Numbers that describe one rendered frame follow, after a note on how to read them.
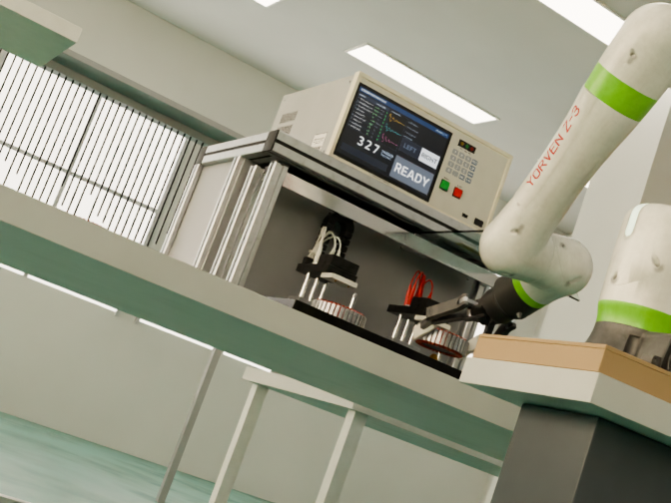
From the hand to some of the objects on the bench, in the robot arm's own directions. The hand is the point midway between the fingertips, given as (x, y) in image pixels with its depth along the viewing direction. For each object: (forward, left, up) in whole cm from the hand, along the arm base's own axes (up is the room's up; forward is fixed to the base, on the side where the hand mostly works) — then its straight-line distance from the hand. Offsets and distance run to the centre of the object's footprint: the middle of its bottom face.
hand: (442, 340), depth 222 cm
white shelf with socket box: (+60, +102, -8) cm, 119 cm away
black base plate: (+3, +12, -9) cm, 15 cm away
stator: (+1, +24, -5) cm, 25 cm away
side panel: (+42, +44, -9) cm, 61 cm away
